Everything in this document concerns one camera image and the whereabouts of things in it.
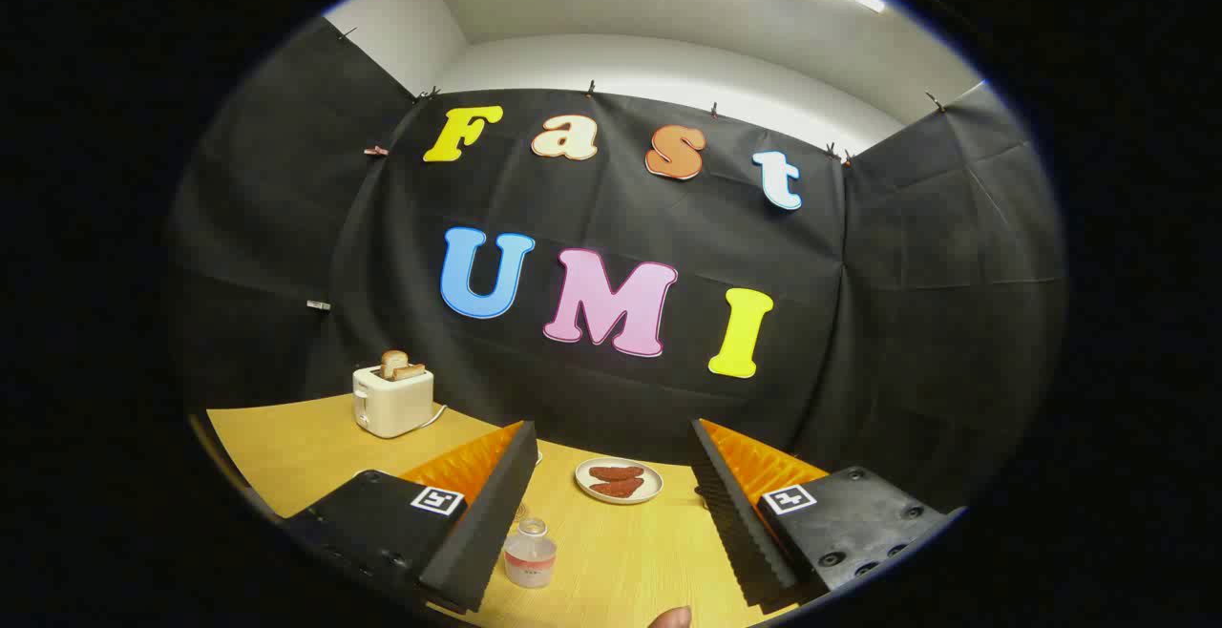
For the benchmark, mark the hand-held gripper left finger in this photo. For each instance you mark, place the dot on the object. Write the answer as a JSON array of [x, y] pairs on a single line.
[[482, 518]]

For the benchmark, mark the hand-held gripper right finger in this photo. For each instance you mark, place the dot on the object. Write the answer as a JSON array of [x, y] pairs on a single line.
[[740, 523]]

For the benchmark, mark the clear juice bottle white label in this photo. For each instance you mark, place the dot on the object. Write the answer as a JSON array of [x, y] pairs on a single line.
[[530, 556]]

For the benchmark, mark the white round plate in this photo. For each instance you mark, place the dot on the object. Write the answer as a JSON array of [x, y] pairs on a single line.
[[651, 487]]

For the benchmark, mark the red-brown meat slice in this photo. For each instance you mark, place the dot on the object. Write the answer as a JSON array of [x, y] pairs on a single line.
[[616, 472], [619, 488]]

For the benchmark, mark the cream toaster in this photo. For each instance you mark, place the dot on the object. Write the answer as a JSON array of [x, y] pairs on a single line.
[[391, 404]]

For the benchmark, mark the square toast slice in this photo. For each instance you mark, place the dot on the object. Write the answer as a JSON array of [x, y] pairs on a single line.
[[410, 371]]

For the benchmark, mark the rounded toast slice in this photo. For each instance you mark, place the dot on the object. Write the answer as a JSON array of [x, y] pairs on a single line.
[[392, 361]]

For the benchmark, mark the wooden table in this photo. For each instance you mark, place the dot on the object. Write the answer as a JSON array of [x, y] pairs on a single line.
[[305, 437]]

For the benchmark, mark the black backdrop cloth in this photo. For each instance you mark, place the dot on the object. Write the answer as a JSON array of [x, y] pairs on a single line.
[[888, 342]]

